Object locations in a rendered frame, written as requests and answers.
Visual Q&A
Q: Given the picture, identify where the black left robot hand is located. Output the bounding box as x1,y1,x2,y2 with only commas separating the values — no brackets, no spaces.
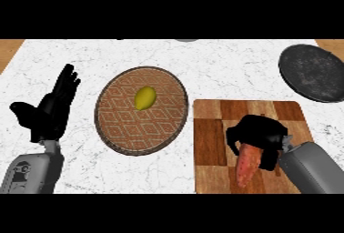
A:
9,63,83,144

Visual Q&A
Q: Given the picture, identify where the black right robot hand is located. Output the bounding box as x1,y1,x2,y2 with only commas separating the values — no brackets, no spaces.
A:
224,114,291,172

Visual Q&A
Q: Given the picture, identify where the wooden cutting board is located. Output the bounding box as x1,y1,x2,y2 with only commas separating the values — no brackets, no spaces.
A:
192,98,316,195

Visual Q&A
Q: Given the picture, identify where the round patterned brown placemat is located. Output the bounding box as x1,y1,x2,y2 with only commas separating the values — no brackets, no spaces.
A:
93,66,189,157

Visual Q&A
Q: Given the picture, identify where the yellow lemon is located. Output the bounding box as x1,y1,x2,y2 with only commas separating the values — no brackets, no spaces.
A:
133,86,158,112

